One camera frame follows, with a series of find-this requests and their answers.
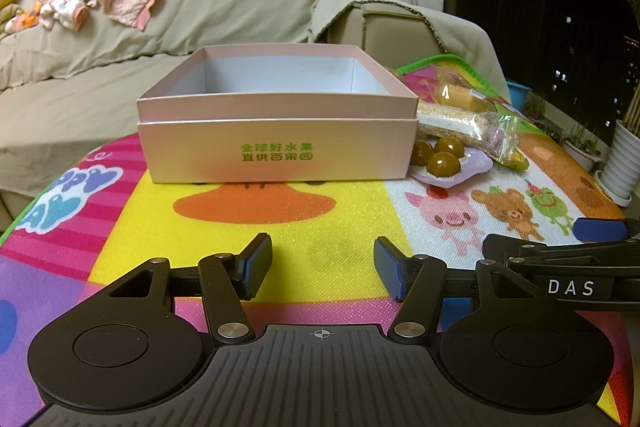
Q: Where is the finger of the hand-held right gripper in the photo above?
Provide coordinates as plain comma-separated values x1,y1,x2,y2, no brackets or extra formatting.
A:
482,233,626,261
574,218,632,242

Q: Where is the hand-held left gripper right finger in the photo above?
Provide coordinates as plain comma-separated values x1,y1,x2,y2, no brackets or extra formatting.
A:
374,237,541,342

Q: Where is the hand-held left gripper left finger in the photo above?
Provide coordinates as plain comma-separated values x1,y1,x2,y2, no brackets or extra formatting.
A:
107,233,273,344

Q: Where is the purple chocolate tray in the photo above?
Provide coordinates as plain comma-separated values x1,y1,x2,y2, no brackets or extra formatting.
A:
410,138,494,188

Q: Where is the brown chocolate ball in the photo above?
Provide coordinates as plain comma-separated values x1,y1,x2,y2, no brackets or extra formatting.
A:
426,153,462,180
412,139,434,166
436,136,464,158

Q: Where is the pink cardboard box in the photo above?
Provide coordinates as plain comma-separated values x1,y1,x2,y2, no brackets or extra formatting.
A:
136,46,419,184

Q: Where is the long oat grain packet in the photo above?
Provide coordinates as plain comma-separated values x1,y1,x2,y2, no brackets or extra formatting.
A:
415,102,497,140

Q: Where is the round bread packet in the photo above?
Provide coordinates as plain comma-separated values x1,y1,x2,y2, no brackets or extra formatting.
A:
432,74,494,115

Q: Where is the white ribbed plant pot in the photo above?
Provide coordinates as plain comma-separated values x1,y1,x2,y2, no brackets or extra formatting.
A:
596,119,640,208

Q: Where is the small white sprout planter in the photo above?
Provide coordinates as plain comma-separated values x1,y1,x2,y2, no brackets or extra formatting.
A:
561,122,604,172

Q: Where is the colourful cartoon play mat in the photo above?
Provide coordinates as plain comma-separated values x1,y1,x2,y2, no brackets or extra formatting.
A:
0,55,629,427

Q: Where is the yellow snack packet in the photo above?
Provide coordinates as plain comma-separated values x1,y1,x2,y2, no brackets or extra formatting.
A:
504,147,531,172

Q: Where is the clear mixed grain bag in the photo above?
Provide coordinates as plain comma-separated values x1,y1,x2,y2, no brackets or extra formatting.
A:
470,112,527,166

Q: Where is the blue plastic tub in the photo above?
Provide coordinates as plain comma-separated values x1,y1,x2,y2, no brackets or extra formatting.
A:
505,79,534,112

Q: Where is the beige fringed throw blanket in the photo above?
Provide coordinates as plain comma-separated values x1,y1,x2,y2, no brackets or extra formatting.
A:
315,0,511,108

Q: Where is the beige sofa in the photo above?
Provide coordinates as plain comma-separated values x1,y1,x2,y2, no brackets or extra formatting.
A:
0,0,453,228

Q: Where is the pink floral baby garment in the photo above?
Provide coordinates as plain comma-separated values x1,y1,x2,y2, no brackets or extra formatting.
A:
102,0,186,32

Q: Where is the white orange baby garment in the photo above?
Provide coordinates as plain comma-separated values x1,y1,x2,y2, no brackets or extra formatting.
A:
39,0,106,30

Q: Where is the yellow plush toy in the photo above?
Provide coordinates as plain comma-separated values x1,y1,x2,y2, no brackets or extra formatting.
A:
0,0,41,36

